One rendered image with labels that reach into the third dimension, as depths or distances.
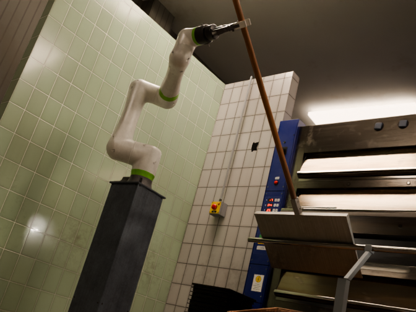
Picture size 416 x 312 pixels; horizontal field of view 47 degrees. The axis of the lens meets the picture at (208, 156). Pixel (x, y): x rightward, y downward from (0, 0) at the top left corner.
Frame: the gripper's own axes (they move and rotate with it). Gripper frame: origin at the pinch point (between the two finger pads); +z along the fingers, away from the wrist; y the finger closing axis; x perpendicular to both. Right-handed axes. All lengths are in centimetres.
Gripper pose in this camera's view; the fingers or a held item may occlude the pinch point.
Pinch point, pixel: (242, 24)
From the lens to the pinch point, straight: 234.8
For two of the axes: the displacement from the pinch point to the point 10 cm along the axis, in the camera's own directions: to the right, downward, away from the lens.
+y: -5.8, 4.1, -7.0
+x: -3.0, -9.1, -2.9
